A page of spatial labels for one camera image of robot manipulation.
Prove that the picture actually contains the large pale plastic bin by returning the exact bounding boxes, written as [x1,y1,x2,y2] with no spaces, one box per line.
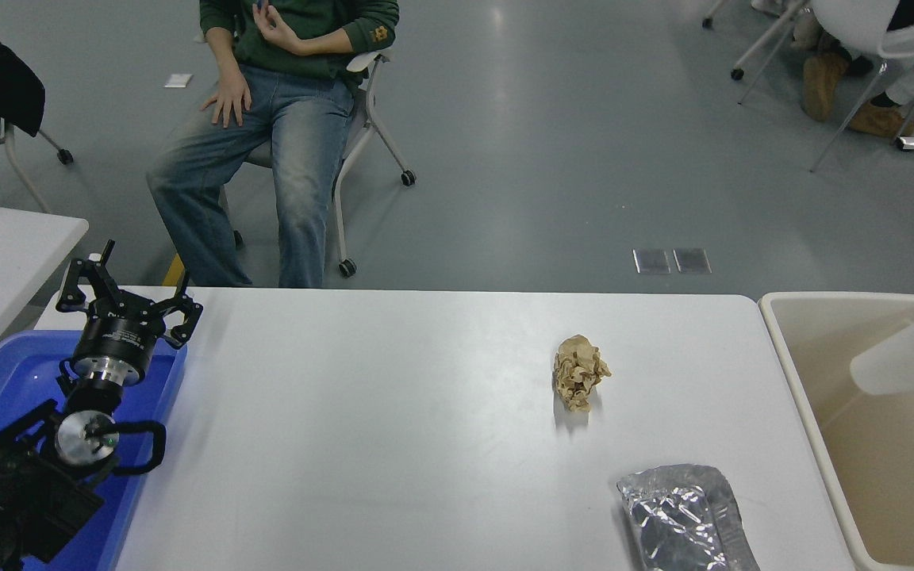
[758,292,914,571]

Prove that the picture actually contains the blue plastic tray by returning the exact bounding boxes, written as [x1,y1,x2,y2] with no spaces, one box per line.
[0,329,188,571]

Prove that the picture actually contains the person with tan boots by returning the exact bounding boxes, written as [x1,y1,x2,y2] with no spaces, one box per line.
[792,0,914,140]

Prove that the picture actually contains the person's left hand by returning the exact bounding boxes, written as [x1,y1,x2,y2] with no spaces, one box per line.
[252,2,304,56]

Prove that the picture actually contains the white wheeled chair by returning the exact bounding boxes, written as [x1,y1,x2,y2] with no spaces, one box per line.
[219,49,417,278]

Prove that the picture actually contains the person's right hand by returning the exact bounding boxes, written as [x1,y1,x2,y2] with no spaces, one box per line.
[200,69,253,129]

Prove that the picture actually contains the white shell chair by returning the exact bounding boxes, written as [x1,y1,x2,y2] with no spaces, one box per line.
[810,0,914,173]

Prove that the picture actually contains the seated person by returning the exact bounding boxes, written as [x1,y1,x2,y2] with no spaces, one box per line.
[146,0,401,288]

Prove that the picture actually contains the silver floor plate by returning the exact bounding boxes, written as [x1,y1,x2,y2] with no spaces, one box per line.
[672,247,712,275]
[632,248,671,276]

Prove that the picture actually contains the tan paper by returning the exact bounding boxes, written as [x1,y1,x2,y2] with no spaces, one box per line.
[553,334,612,413]

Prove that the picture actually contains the silver foil tray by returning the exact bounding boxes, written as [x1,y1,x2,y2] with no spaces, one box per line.
[616,464,761,571]

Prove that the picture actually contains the white wheeled frame legs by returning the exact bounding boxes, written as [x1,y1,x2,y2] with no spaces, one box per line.
[701,0,811,105]

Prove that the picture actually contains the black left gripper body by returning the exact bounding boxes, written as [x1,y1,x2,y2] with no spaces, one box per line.
[71,311,158,369]

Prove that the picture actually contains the white paper cup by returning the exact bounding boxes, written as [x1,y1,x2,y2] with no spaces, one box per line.
[850,311,914,396]

